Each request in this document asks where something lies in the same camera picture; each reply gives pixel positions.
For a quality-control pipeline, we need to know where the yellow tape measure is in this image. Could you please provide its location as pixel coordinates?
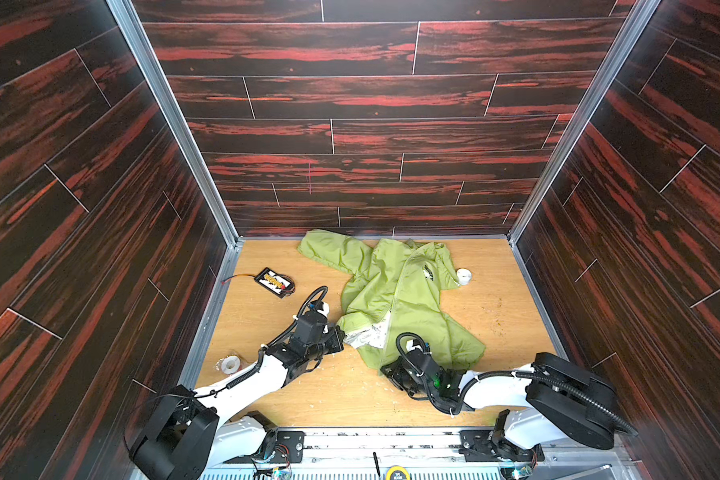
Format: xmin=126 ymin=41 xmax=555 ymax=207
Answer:
xmin=384 ymin=466 xmax=411 ymax=480

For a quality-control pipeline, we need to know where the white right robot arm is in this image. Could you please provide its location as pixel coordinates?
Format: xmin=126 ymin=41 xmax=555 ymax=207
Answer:
xmin=381 ymin=349 xmax=632 ymax=461

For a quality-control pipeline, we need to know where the green Snoopy zip jacket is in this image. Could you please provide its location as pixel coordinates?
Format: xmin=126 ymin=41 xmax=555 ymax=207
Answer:
xmin=298 ymin=230 xmax=485 ymax=370

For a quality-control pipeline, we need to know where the black battery pack with wires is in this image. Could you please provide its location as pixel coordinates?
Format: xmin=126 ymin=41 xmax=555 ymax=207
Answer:
xmin=221 ymin=267 xmax=296 ymax=299

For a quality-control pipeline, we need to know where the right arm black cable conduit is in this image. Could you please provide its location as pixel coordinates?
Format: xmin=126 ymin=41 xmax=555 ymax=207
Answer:
xmin=394 ymin=331 xmax=639 ymax=436

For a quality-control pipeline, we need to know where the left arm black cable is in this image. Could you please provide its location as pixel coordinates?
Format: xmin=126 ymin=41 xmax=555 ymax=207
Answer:
xmin=122 ymin=285 xmax=330 ymax=433

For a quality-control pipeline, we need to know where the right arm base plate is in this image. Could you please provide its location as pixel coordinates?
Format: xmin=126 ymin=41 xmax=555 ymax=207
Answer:
xmin=459 ymin=429 xmax=545 ymax=463

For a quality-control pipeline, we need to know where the white sticker tape roll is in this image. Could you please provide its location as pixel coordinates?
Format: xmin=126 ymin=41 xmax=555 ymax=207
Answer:
xmin=456 ymin=268 xmax=473 ymax=286

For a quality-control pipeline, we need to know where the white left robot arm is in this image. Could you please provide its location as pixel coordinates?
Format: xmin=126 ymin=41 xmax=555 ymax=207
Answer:
xmin=126 ymin=325 xmax=345 ymax=479

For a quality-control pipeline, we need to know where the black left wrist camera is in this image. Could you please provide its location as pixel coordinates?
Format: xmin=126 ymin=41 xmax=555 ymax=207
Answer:
xmin=289 ymin=301 xmax=330 ymax=350

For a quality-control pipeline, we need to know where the red and white tape roll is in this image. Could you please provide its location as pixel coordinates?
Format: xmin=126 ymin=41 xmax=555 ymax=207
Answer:
xmin=215 ymin=355 xmax=242 ymax=375

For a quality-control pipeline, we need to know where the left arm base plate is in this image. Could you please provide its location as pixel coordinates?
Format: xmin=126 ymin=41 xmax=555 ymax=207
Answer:
xmin=225 ymin=429 xmax=305 ymax=464

